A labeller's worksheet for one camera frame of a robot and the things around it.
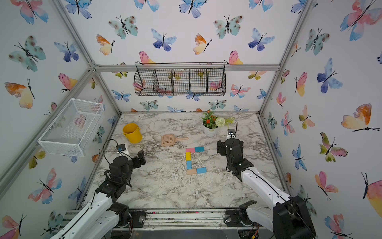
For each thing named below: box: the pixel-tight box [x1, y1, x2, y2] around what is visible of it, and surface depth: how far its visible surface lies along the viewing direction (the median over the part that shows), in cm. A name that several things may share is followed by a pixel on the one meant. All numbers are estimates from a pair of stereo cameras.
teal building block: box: [194, 146, 205, 152], surface depth 101 cm
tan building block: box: [186, 168, 197, 175], surface depth 91 cm
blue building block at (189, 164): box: [186, 160, 192, 170], surface depth 95 cm
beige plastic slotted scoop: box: [160, 133, 189, 147], surface depth 105 cm
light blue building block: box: [196, 167, 207, 174], surface depth 92 cm
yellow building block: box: [186, 151, 192, 161], surface depth 98 cm
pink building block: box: [185, 147, 195, 153], surface depth 101 cm
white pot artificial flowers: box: [200, 109, 236, 137], surface depth 98 cm
